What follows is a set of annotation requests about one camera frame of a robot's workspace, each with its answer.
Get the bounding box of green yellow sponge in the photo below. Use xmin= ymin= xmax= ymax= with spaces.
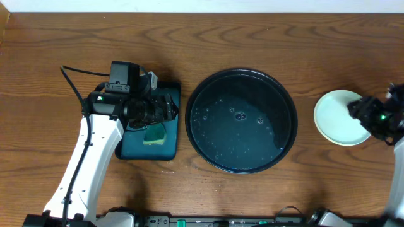
xmin=143 ymin=123 xmax=167 ymax=145

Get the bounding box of light blue plate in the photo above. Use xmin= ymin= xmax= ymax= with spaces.
xmin=314 ymin=90 xmax=371 ymax=146

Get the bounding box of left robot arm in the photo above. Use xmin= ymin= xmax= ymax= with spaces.
xmin=23 ymin=114 xmax=178 ymax=226

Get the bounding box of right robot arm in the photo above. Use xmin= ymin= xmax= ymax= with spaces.
xmin=314 ymin=84 xmax=403 ymax=226

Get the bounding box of black rectangular water tray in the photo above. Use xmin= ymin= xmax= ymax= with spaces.
xmin=114 ymin=81 xmax=182 ymax=161

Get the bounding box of round black tray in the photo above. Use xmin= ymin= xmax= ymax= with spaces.
xmin=185 ymin=68 xmax=298 ymax=174

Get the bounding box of left black cable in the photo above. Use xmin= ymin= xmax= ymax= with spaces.
xmin=59 ymin=65 xmax=111 ymax=227

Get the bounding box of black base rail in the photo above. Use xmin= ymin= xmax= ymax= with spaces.
xmin=104 ymin=206 xmax=379 ymax=227

